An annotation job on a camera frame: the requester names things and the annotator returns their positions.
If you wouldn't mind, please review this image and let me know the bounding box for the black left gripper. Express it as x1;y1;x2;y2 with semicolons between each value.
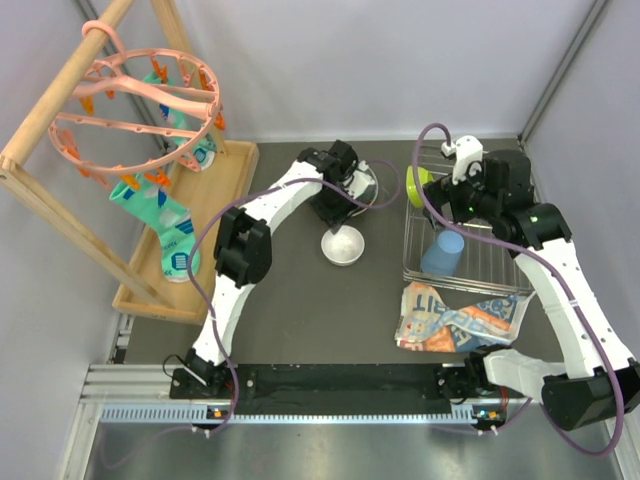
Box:
308;178;361;233

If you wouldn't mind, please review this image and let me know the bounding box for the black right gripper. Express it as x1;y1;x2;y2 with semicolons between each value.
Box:
423;155;500;231

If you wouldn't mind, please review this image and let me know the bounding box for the white bowl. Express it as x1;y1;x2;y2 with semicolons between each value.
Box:
320;225;365;266

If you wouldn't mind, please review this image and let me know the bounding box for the red teal floral plate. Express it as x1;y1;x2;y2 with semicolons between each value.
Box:
347;185;379;218

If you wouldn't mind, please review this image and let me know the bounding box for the dark blue speckled plate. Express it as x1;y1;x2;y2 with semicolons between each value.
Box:
369;166;379;187

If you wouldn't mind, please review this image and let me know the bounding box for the lime green bowl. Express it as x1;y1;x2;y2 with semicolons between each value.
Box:
405;166;435;209

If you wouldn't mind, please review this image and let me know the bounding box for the light blue cup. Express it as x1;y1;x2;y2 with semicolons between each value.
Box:
420;230;465;276

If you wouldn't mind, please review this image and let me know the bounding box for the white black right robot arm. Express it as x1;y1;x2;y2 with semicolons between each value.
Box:
419;149;639;431

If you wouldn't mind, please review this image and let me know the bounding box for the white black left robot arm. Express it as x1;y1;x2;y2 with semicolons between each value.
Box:
185;140;378;397

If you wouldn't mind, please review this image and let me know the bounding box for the printed dish towel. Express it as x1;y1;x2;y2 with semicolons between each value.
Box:
394;282;534;353

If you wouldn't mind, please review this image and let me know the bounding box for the teal patterned sock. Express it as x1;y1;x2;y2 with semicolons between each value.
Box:
158;104;217;171
109;174;200;283

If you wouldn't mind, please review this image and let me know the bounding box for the wooden tray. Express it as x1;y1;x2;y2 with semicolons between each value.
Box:
111;139;261;327

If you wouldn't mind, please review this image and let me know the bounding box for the pink round clip hanger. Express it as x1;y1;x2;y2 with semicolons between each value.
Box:
48;20;224;189

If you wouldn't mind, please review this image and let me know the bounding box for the wooden drying stand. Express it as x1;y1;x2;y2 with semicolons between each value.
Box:
0;0;227;298

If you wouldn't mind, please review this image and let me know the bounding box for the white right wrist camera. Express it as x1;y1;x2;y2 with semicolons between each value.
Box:
441;135;484;185

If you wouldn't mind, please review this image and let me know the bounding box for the wire dish rack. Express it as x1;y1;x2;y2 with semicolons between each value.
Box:
402;144;538;296

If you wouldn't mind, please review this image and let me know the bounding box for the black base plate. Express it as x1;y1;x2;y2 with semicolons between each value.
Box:
169;364;499;416

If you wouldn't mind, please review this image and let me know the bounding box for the aluminium frame rail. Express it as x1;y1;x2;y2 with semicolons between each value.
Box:
54;362;640;480

